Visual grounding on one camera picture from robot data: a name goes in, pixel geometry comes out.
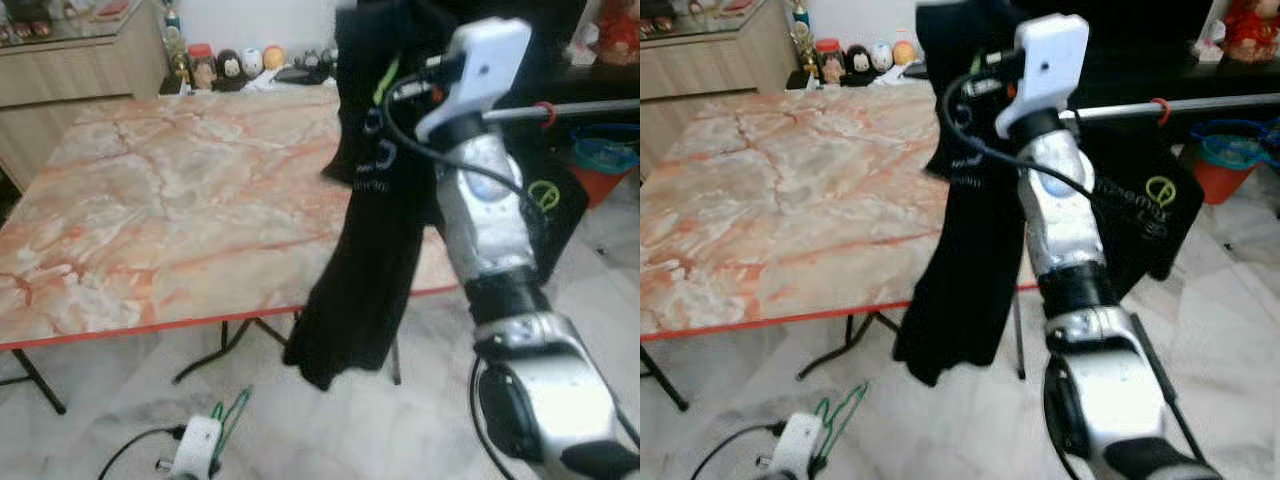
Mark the green plastic hanger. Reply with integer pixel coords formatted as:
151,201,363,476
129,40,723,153
812,382,869,471
208,385,254,471

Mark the black shirt with green logo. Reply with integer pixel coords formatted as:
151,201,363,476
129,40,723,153
283,0,471,391
1075,120,1206,301
893,0,1046,388
515,125,591,286

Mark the orange plastic bucket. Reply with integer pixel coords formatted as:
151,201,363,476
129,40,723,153
570,125,640,209
1190,120,1276,206

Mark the teal plastic bag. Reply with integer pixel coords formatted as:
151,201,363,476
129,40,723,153
1195,135,1271,171
572,135,640,176

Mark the marble pattern folding table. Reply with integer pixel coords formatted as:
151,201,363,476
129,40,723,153
640,85,1041,411
0,85,481,416

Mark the black tv console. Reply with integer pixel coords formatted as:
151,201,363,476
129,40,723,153
545,60,640,106
1085,55,1280,101

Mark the light wooden cabinet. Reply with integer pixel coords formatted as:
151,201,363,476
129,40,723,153
640,0,799,176
0,0,171,191

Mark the red seated figurine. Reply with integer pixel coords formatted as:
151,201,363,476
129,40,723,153
1222,0,1280,63
597,0,640,66

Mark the red lid figurine jar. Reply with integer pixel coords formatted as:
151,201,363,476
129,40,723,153
815,38,846,86
187,43,216,91

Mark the black electronic gadget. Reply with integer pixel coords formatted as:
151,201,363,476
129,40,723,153
275,50,336,86

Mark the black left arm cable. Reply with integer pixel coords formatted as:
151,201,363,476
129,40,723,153
97,425,186,480
690,422,791,480

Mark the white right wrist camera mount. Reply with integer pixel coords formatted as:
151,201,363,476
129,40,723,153
415,17,533,143
995,12,1091,139

